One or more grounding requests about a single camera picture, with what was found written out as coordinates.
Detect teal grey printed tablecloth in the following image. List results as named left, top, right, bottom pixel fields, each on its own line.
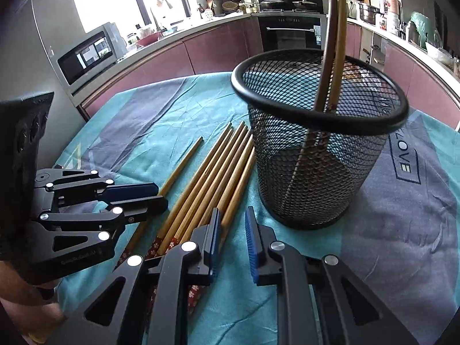
left=54, top=72, right=460, bottom=345

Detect pink electric kettle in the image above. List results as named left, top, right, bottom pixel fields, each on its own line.
left=384, top=0, right=402, bottom=26

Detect floral handle bamboo chopstick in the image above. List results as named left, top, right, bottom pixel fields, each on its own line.
left=284, top=0, right=342, bottom=209
left=118, top=136, right=204, bottom=265
left=309, top=0, right=351, bottom=195

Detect pink bowl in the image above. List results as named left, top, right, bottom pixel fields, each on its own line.
left=137, top=30, right=163, bottom=45

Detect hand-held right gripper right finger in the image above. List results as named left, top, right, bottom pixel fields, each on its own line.
left=244, top=206, right=420, bottom=345

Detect mauve kitchen base cabinets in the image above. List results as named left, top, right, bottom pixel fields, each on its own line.
left=81, top=16, right=460, bottom=130

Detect bundle of bamboo chopsticks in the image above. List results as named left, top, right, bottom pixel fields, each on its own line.
left=144, top=121, right=257, bottom=311

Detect green plastic bag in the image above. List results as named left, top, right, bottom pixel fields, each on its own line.
left=411, top=11, right=442, bottom=49

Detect white kitchen countertop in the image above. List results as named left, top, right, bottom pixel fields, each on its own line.
left=70, top=11, right=460, bottom=130

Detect grey refrigerator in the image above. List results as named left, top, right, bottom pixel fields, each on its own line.
left=0, top=0, right=89, bottom=173

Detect silver microwave oven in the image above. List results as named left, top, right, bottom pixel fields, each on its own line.
left=57, top=22, right=128, bottom=96

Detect stainless steel pot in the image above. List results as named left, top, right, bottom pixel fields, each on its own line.
left=357, top=3, right=380, bottom=23

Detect person's left hand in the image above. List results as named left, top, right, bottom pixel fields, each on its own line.
left=0, top=259, right=68, bottom=344

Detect black mesh utensil holder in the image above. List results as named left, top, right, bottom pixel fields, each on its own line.
left=231, top=48, right=410, bottom=229

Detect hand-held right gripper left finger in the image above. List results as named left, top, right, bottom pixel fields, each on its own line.
left=45, top=208, right=222, bottom=345

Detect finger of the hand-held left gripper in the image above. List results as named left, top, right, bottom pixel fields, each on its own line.
left=45, top=168, right=160, bottom=202
left=25, top=196, right=169, bottom=285

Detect black built-in oven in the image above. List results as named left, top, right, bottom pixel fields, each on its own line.
left=257, top=14, right=327, bottom=54

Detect chrome kitchen faucet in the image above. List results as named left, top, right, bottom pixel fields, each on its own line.
left=151, top=0, right=174, bottom=31

